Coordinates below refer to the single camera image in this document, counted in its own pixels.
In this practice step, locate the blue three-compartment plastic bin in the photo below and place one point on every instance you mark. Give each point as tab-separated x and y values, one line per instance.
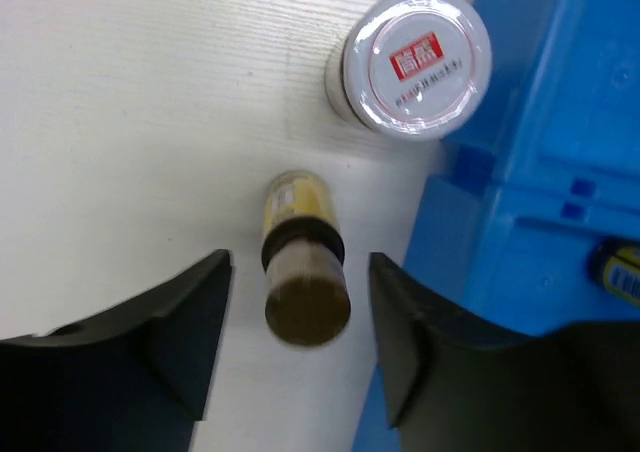
546	170

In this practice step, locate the white-lid spice jar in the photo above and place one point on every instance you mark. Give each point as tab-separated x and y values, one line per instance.
411	69

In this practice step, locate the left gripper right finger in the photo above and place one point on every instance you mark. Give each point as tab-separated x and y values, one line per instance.
454	381

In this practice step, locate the gold-cap yellow bottle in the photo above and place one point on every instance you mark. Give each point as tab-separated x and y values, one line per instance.
302	255
614	265

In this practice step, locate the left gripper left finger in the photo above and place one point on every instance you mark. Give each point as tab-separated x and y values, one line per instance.
134	377

